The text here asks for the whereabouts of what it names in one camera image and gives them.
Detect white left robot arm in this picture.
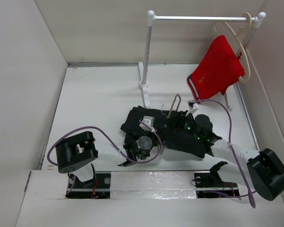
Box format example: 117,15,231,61
55,131,158,188

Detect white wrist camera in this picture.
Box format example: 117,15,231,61
186,100,199,116
139,116,155,132

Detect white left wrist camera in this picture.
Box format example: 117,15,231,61
139,116,155,132

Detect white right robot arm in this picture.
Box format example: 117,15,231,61
168,111,284,201

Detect grey trouser hanger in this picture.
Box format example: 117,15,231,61
159,94,182,154

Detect white metal clothes rack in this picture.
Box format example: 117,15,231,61
138,10,266,108

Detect red shorts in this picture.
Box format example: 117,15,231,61
187,35,245,100

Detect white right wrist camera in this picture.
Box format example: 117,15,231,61
186,100,199,116

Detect black trousers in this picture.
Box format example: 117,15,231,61
121,106,221,158

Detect beige wooden hanger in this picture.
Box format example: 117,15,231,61
213,12,252,83

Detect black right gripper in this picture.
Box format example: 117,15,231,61
163,110,202,140

